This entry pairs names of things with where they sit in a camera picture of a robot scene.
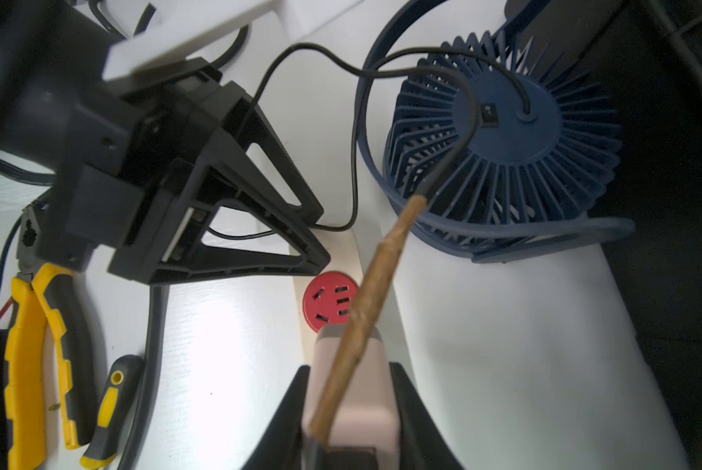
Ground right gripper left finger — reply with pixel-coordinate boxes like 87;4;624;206
243;365;310;470

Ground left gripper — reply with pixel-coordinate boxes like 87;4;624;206
38;60;330;285

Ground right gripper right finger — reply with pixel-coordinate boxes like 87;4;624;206
390;362;462;469

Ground pink adapter blue fan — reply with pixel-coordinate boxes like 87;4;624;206
301;324;401;469

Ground beige red power strip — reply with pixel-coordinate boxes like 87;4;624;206
293;230;364;364

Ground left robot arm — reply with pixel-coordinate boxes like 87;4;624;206
0;1;330;285

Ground navy blue desk fan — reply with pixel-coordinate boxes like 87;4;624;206
354;1;635;264

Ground yellow black screwdriver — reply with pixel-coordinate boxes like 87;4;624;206
80;354;144;469

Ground yellow black pliers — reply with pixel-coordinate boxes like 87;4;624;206
4;203;97;469

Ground black plastic toolbox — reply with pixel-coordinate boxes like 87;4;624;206
525;1;702;469

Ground black power strip cable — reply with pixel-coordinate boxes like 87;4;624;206
115;285;171;470

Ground blue fan black cable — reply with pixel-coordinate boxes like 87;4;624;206
206;42;533;448

